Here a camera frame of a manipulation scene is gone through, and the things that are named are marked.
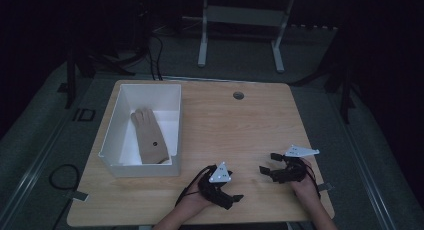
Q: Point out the grey tape strip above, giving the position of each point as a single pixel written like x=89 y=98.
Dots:
x=325 y=187
x=80 y=196

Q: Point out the power strip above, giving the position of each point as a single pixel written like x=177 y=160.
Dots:
x=313 y=26

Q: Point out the white metal table frame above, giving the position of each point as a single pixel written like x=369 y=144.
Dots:
x=245 y=15

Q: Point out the white box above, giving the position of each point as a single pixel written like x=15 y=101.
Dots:
x=146 y=100

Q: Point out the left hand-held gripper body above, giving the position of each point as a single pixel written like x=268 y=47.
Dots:
x=213 y=190

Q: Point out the beige glove with dark dot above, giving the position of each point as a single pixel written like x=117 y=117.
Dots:
x=150 y=136

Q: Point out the black tripod stand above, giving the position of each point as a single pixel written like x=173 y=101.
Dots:
x=345 y=90
x=70 y=80

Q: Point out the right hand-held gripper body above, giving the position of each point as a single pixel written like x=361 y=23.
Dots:
x=290 y=170

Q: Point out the person's left hand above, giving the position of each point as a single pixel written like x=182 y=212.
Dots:
x=196 y=201

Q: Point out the person's right hand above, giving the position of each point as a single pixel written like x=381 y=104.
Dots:
x=305 y=186

